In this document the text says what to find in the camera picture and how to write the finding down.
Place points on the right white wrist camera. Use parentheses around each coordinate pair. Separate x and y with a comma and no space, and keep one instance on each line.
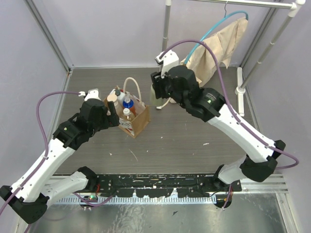
(168,61)

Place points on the aluminium frame post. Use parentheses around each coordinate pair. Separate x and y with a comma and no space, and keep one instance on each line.
(45,22)

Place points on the olive green lotion bottle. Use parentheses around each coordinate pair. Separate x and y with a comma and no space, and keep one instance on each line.
(158,103)

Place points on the watermelon print canvas bag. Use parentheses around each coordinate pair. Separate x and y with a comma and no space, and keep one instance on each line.
(135,127)

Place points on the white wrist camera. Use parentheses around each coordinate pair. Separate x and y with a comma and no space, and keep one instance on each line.
(168,61)
(90,94)

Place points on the beige shirt on hanger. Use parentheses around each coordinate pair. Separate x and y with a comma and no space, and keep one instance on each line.
(223,44)

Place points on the clear bottle white cap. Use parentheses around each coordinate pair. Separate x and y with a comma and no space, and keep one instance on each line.
(128,115)

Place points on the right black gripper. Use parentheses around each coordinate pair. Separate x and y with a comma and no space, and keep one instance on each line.
(156,78)

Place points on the orange bottle blue pump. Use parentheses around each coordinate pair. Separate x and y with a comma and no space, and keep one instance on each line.
(129,103)

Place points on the white bottle dark cap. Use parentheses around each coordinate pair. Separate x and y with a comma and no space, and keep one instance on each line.
(120,95)

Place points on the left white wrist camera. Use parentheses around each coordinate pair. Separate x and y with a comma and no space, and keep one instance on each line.
(90,94)

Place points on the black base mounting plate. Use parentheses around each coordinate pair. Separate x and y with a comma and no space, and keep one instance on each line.
(155,185)

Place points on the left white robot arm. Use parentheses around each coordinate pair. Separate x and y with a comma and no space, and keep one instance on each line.
(30,196)

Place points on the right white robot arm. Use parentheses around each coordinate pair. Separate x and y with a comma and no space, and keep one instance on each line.
(207,104)

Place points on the teal clothes hanger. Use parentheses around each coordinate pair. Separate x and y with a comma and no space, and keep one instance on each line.
(212,29)

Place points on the beige bottle round cap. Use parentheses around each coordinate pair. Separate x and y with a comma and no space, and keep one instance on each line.
(113,98)

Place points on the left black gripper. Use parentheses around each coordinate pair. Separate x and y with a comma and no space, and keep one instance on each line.
(113,116)

